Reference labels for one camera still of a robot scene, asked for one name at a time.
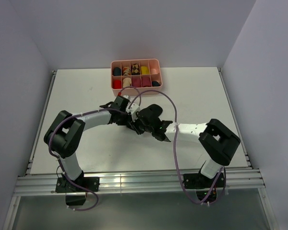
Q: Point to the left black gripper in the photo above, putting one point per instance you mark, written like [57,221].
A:
[124,122]

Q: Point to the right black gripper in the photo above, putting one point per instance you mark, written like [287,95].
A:
[134,126]

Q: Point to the maroon purple striped sock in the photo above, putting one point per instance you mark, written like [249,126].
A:
[146,81]

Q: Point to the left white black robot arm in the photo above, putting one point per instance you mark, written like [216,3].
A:
[65,133]

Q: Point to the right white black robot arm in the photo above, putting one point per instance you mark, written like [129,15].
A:
[219,142]

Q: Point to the red rolled sock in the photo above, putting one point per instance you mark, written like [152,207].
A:
[117,84]

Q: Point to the beige patterned rolled sock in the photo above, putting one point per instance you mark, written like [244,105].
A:
[126,82]

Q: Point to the maroon rolled sock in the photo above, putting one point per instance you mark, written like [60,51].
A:
[136,82]

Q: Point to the dark navy rolled sock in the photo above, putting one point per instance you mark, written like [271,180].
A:
[116,71]

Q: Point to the brown cream patterned rolled sock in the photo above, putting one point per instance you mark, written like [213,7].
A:
[126,71]

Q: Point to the brown checkered rolled sock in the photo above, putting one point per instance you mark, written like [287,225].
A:
[135,69]

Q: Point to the pink divided organizer box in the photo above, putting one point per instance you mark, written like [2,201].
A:
[154,69]

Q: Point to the yellow rolled sock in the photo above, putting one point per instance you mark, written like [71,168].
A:
[144,70]

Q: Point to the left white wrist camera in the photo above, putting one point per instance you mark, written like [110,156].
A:
[125,96]

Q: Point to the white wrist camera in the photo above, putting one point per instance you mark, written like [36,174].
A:
[133,109]
[125,96]

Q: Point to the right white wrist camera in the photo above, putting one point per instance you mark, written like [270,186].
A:
[133,109]

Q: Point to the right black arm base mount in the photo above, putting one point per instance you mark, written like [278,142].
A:
[202,185]

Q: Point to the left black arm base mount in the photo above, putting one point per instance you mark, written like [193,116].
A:
[76,192]

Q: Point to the aluminium frame rail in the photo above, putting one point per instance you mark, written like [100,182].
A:
[140,182]

